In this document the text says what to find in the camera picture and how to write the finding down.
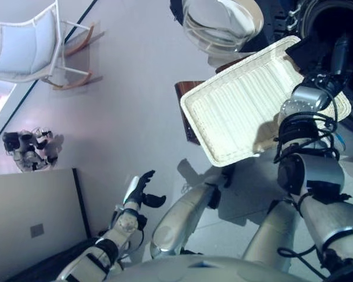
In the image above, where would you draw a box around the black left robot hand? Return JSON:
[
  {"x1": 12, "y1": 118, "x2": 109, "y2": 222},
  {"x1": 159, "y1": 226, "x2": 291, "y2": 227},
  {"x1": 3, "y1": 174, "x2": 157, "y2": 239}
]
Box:
[{"x1": 124, "y1": 169, "x2": 167, "y2": 208}]

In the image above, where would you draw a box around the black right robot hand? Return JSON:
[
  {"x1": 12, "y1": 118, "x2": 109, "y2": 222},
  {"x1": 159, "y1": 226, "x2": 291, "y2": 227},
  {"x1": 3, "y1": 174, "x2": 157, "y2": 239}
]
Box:
[{"x1": 317, "y1": 32, "x2": 353, "y2": 92}]

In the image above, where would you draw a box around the black garment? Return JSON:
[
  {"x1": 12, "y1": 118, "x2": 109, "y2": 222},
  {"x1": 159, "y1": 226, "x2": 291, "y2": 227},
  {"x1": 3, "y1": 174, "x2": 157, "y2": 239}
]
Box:
[{"x1": 284, "y1": 36, "x2": 342, "y2": 78}]

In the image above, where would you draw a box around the dark grey washing machine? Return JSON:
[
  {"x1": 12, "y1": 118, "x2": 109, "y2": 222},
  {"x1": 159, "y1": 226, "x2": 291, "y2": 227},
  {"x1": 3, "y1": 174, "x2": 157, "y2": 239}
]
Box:
[{"x1": 261, "y1": 0, "x2": 353, "y2": 142}]

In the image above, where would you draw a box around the round glass washing machine door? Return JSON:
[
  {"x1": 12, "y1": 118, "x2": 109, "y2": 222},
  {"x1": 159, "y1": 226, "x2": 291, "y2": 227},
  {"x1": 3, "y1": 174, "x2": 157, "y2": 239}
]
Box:
[{"x1": 169, "y1": 0, "x2": 266, "y2": 57}]

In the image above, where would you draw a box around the silver left robot leg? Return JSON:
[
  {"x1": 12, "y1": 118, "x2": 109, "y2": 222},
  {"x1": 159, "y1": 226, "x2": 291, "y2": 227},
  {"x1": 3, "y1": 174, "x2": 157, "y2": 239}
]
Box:
[{"x1": 149, "y1": 183, "x2": 222, "y2": 261}]

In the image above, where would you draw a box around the silver robot leg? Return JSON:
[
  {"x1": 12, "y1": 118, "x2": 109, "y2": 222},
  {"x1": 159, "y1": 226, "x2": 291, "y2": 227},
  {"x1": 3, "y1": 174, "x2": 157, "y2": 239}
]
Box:
[
  {"x1": 242, "y1": 199, "x2": 304, "y2": 271},
  {"x1": 149, "y1": 183, "x2": 222, "y2": 261}
]

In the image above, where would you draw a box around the grey robot torso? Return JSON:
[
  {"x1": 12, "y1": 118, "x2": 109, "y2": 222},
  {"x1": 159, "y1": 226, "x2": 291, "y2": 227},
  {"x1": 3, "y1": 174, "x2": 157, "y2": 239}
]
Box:
[{"x1": 105, "y1": 253, "x2": 331, "y2": 282}]

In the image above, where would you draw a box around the brown wooden stool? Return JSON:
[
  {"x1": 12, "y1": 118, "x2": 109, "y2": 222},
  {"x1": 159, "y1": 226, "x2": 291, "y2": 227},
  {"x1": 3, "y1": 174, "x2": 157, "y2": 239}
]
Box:
[{"x1": 174, "y1": 55, "x2": 251, "y2": 145}]

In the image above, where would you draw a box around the white board with black edge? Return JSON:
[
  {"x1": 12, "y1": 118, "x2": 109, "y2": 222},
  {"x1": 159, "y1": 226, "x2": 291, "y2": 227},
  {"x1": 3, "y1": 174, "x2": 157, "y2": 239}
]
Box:
[{"x1": 0, "y1": 167, "x2": 91, "y2": 282}]

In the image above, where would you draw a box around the white slatted laundry basket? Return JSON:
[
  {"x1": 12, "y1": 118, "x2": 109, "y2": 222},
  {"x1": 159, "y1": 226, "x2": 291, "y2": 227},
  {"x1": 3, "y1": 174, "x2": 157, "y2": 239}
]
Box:
[{"x1": 179, "y1": 35, "x2": 353, "y2": 168}]

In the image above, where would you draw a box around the spare robot on floor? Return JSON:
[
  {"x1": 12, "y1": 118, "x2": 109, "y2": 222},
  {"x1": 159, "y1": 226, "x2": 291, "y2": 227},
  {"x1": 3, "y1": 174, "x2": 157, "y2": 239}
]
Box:
[{"x1": 2, "y1": 127, "x2": 65, "y2": 173}]

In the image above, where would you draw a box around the silver right robot leg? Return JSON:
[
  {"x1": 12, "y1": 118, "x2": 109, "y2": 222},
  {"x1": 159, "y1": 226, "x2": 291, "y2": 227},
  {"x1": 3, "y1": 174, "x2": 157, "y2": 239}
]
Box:
[{"x1": 242, "y1": 199, "x2": 304, "y2": 271}]

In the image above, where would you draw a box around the light grey seat cushion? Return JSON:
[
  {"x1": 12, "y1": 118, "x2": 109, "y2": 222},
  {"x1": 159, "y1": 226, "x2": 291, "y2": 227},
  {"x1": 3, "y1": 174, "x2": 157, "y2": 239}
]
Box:
[{"x1": 0, "y1": 11, "x2": 56, "y2": 75}]

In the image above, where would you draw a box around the white wire rocking chair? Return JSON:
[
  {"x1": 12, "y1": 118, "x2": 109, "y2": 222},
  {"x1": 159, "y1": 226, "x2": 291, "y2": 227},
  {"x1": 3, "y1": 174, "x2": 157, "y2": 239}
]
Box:
[{"x1": 0, "y1": 0, "x2": 104, "y2": 91}]

